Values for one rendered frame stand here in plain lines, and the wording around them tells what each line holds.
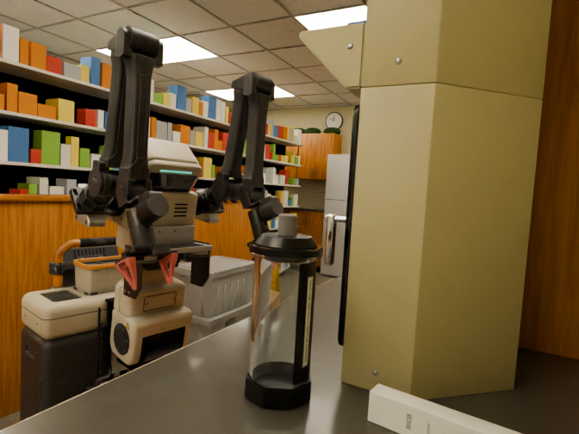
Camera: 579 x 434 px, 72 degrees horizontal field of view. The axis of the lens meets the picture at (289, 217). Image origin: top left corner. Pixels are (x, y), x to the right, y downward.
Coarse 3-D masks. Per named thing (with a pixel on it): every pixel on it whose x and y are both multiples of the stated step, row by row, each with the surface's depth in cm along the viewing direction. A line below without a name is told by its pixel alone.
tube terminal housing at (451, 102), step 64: (384, 0) 60; (448, 0) 56; (512, 0) 60; (384, 64) 60; (448, 64) 57; (512, 64) 60; (384, 128) 60; (448, 128) 58; (512, 128) 61; (384, 192) 61; (448, 192) 59; (512, 192) 62; (384, 256) 61; (448, 256) 60; (512, 256) 64; (384, 320) 61; (448, 320) 61; (512, 320) 65; (384, 384) 62; (448, 384) 62; (512, 384) 66
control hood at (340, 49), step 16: (304, 32) 66; (320, 32) 65; (336, 32) 64; (352, 32) 62; (320, 48) 65; (336, 48) 64; (352, 48) 62; (336, 64) 64; (352, 64) 62; (352, 80) 63
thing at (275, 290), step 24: (264, 264) 56; (288, 264) 55; (264, 288) 56; (288, 288) 55; (264, 312) 56; (288, 312) 55; (264, 336) 56; (288, 336) 55; (264, 360) 56; (288, 360) 56; (264, 384) 56; (288, 384) 56
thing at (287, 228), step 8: (280, 216) 58; (288, 216) 57; (296, 216) 58; (280, 224) 58; (288, 224) 57; (296, 224) 58; (272, 232) 60; (280, 232) 58; (288, 232) 57; (256, 240) 59; (264, 240) 56; (272, 240) 55; (280, 240) 55; (288, 240) 55; (296, 240) 55; (304, 240) 56; (312, 240) 57; (288, 248) 54; (296, 248) 55; (304, 248) 55
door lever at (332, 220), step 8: (328, 216) 70; (336, 216) 70; (344, 216) 69; (328, 224) 70; (336, 224) 71; (328, 232) 70; (328, 240) 70; (328, 248) 70; (328, 256) 70; (328, 264) 70
